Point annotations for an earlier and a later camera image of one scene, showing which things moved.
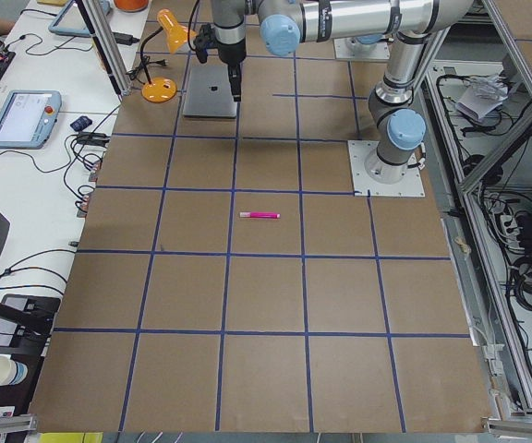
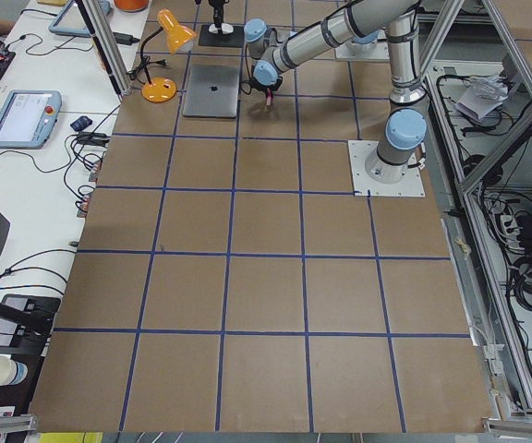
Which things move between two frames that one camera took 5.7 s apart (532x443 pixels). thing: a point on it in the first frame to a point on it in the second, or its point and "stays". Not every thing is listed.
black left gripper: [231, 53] to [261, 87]
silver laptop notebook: [208, 92] stays
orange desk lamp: [163, 89] stays
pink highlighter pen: [255, 214] to [269, 96]
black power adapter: [125, 39] stays
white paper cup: [1, 371] stays
